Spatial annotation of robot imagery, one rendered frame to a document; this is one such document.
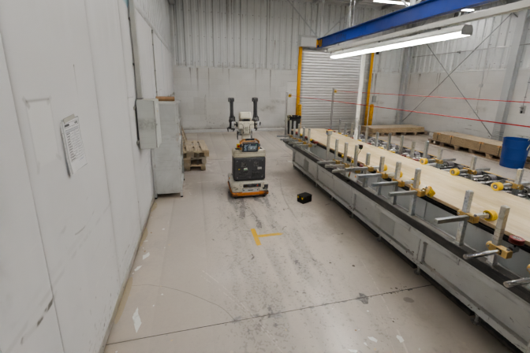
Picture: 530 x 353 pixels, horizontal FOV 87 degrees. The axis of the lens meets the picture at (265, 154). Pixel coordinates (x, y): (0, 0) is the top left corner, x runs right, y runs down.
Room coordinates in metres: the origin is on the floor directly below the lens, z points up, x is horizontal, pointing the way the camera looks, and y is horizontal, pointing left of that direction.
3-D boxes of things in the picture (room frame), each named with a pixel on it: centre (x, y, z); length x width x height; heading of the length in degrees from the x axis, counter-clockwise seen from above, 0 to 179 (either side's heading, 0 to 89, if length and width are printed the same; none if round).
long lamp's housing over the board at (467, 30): (3.70, -1.39, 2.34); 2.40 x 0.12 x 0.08; 14
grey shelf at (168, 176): (4.73, 1.69, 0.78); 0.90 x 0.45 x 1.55; 14
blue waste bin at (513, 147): (6.64, -6.11, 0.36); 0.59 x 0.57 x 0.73; 104
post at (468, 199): (1.92, -1.50, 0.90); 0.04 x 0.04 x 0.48; 14
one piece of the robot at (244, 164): (4.58, 0.28, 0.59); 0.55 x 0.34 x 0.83; 104
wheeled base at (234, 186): (4.67, 0.31, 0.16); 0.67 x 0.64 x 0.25; 14
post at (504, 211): (1.68, -1.57, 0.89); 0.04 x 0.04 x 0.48; 14
